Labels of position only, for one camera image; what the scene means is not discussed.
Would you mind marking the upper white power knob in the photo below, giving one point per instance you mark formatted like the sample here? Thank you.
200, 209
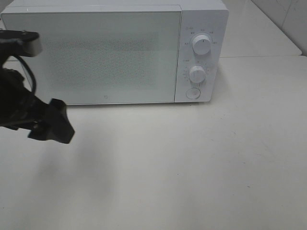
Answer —
201, 43

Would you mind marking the white timer knob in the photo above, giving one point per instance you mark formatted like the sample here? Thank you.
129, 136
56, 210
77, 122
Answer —
197, 74

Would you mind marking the round door release button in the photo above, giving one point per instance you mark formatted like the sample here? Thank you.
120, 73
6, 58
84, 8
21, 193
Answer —
193, 93

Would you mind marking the white microwave oven body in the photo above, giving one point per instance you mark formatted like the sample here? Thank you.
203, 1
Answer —
197, 16

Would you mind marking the left arm wrist camera module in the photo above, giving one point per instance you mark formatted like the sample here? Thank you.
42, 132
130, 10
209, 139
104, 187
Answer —
20, 43

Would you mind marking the white microwave door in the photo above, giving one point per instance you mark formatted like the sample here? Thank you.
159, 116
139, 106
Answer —
101, 57

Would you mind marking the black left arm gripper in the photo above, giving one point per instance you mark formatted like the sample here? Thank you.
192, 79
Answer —
20, 108

